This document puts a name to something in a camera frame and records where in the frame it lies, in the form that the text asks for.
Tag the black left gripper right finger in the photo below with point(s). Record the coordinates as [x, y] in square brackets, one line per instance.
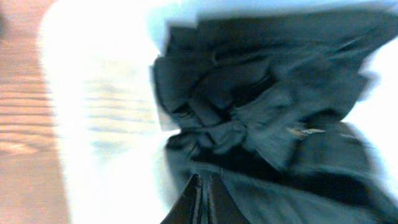
[222, 209]

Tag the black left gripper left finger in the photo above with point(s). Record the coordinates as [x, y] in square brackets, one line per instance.
[188, 208]

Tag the large black garment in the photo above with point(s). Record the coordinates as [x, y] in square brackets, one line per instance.
[261, 100]

